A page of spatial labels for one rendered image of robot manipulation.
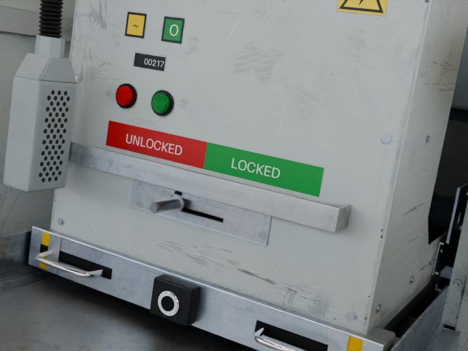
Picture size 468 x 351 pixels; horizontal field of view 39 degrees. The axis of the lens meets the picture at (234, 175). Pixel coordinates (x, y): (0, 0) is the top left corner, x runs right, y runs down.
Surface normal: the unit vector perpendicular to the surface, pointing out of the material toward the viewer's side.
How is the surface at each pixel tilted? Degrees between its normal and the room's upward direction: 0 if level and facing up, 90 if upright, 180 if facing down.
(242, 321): 90
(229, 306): 90
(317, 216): 90
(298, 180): 90
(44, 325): 0
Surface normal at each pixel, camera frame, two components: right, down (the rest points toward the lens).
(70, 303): 0.15, -0.98
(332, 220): -0.48, 0.07
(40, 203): 0.66, 0.22
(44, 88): 0.86, 0.21
